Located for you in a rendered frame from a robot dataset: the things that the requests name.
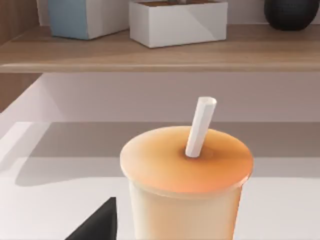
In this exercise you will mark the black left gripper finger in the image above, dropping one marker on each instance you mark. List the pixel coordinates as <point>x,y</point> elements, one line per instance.
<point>105,223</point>

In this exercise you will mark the cream cup with orange lid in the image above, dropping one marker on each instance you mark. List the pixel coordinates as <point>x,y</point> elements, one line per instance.
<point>185,190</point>

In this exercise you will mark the light blue and white box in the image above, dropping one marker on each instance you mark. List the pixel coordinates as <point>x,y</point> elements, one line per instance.
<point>82,17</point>

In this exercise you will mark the black round vase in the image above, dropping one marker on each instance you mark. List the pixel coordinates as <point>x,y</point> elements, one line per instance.
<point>290,12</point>

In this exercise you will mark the white rectangular plant pot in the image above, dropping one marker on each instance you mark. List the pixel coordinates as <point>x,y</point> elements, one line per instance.
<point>175,22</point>

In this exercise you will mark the wooden shelf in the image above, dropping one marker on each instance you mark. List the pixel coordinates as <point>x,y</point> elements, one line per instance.
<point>75,53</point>

